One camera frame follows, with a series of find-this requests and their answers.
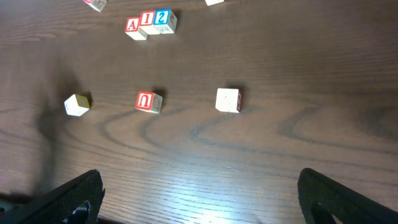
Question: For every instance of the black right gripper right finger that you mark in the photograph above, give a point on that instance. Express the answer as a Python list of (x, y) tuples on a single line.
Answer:
[(323, 200)]

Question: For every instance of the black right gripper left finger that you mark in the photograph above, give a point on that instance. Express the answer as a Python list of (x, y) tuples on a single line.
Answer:
[(77, 201)]

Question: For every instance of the red letter A block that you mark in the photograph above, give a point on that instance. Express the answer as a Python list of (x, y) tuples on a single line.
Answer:
[(133, 29)]

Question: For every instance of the red letter I block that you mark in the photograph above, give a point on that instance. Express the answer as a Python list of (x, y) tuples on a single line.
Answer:
[(147, 22)]

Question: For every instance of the blue number 2 block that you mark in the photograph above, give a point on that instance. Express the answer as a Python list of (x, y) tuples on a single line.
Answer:
[(165, 21)]

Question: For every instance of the white block with animal drawing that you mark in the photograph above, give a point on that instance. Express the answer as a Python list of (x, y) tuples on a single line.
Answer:
[(76, 105)]

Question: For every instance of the white block with red side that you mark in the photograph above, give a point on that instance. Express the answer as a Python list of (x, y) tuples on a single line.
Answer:
[(228, 100)]

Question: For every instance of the red letter U block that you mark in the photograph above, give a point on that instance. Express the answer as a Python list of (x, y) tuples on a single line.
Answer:
[(148, 101)]

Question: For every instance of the red number 3 block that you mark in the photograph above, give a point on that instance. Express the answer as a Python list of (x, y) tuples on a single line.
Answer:
[(97, 5)]

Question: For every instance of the white block with round drawing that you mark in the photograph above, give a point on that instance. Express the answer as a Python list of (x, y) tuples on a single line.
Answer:
[(213, 2)]

